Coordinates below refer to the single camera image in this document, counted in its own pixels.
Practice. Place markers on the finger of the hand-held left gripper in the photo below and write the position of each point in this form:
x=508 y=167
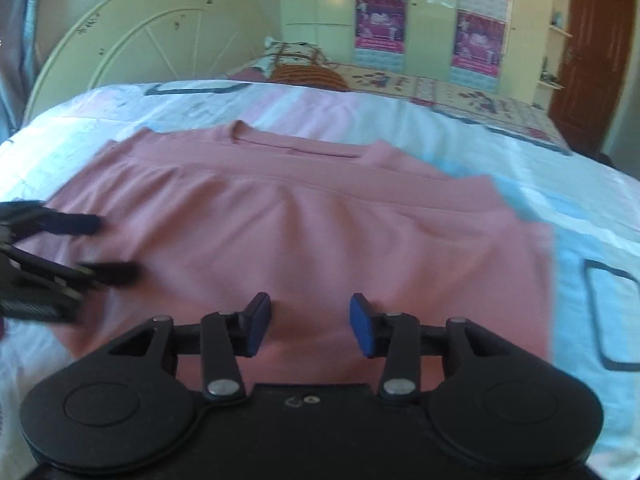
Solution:
x=75 y=224
x=115 y=272

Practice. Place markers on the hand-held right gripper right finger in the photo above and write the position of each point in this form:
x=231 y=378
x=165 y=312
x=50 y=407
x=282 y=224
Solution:
x=362 y=325

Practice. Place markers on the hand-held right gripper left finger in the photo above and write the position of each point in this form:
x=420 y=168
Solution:
x=258 y=325

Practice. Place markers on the pink sweater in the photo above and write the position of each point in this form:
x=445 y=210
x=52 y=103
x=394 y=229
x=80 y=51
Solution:
x=325 y=230

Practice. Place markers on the blue grey curtain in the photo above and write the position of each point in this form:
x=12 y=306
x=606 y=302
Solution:
x=17 y=50

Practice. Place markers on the cream round headboard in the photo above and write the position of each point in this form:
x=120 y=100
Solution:
x=140 y=35

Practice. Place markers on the pastel patterned bed sheet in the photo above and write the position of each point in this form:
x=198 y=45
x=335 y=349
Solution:
x=575 y=220

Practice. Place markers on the yellow patterned bed cover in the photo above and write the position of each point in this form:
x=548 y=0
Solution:
x=450 y=97

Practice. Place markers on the orange striped cloth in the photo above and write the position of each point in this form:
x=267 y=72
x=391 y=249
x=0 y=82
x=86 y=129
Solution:
x=310 y=76

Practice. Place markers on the patterned pillow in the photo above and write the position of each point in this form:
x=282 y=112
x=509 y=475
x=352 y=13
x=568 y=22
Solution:
x=295 y=52

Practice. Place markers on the cream wardrobe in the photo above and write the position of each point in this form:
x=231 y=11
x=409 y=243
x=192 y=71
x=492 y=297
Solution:
x=432 y=25

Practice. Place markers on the cream corner shelves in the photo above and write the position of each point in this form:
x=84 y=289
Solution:
x=557 y=30

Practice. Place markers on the brown wooden door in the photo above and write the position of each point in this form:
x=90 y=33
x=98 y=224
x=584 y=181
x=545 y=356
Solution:
x=590 y=50

